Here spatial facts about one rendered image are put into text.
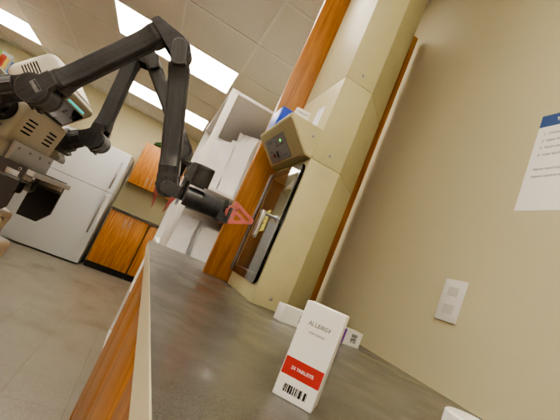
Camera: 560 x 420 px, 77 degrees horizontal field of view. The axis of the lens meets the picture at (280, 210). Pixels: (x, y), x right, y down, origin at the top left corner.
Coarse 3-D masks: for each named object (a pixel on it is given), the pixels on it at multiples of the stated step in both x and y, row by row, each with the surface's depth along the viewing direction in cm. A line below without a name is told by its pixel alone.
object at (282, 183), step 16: (272, 176) 135; (288, 176) 117; (272, 192) 125; (288, 192) 110; (272, 208) 117; (272, 224) 110; (256, 240) 118; (272, 240) 105; (240, 256) 127; (256, 256) 111; (240, 272) 118; (256, 272) 104
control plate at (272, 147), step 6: (282, 132) 117; (276, 138) 123; (282, 138) 118; (270, 144) 130; (276, 144) 125; (282, 144) 120; (270, 150) 132; (276, 150) 127; (288, 150) 117; (270, 156) 134; (276, 156) 129; (282, 156) 124; (288, 156) 119
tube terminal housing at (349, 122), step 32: (320, 96) 130; (352, 96) 115; (352, 128) 114; (320, 160) 110; (352, 160) 120; (320, 192) 110; (288, 224) 106; (320, 224) 110; (288, 256) 106; (320, 256) 120; (256, 288) 102; (288, 288) 106
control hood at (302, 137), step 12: (288, 120) 110; (300, 120) 108; (264, 132) 132; (276, 132) 122; (288, 132) 113; (300, 132) 108; (312, 132) 109; (264, 144) 136; (288, 144) 116; (300, 144) 109; (312, 144) 109; (300, 156) 112; (276, 168) 137
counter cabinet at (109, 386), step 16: (128, 304) 148; (128, 320) 111; (112, 336) 149; (128, 336) 88; (112, 352) 110; (128, 352) 73; (96, 368) 154; (112, 368) 88; (128, 368) 63; (96, 384) 114; (112, 384) 73; (128, 384) 55; (80, 400) 156; (96, 400) 91; (112, 400) 63; (128, 400) 49; (80, 416) 115; (96, 416) 75; (112, 416) 55; (128, 416) 44
